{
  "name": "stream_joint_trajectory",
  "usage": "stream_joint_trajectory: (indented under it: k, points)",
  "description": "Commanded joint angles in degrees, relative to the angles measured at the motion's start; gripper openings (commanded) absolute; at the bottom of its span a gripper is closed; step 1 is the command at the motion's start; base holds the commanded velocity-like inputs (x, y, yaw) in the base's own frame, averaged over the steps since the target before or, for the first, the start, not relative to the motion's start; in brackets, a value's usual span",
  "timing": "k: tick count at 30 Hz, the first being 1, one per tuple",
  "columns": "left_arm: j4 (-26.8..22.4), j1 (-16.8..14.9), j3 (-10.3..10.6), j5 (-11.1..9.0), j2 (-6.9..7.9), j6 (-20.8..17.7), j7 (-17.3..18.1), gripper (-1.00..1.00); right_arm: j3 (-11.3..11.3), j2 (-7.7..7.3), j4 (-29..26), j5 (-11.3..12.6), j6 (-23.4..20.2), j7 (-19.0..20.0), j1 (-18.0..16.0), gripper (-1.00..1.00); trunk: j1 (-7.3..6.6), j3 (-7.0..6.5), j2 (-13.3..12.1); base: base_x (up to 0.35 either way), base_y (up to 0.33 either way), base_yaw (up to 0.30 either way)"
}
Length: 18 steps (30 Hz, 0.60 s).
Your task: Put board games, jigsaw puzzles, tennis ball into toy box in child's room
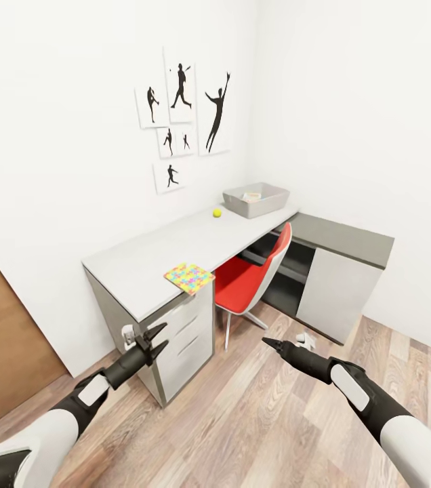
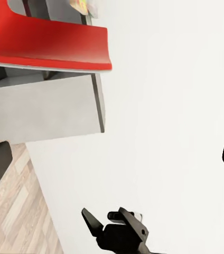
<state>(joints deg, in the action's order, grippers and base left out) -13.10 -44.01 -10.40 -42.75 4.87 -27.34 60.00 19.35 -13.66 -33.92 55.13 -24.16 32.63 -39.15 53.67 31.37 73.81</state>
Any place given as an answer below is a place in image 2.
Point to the swivel chair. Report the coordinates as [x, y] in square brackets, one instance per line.
[31, 43]

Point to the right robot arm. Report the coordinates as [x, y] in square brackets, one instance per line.
[127, 237]

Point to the jigsaw puzzle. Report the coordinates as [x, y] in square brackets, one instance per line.
[80, 5]

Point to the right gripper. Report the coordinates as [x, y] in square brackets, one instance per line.
[127, 238]

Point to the desk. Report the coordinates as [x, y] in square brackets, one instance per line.
[51, 104]

